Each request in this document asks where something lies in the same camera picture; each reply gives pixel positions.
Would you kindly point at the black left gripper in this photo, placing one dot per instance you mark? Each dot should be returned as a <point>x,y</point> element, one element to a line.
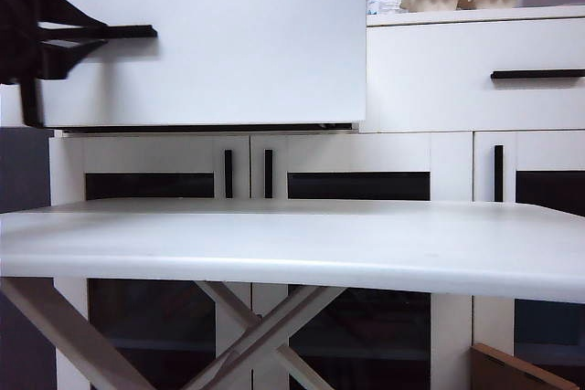
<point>25,43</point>

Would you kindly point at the white cabinet drawer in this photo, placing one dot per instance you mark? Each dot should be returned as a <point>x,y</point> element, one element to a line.
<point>434,88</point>
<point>251,43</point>

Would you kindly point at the white glass-panel cabinet door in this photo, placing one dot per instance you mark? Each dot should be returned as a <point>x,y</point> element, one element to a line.
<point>137,154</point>
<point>544,150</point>
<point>365,152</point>

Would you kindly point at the beige wooden table leg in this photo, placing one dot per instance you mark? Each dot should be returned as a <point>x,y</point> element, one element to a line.
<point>61,333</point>
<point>226,305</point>
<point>285,330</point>

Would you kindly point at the brown cardboard piece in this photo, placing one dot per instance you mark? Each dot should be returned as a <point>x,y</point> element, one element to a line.
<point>496,372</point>

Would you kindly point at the white sideboard cabinet frame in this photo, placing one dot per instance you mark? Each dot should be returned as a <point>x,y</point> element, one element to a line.
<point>457,17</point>

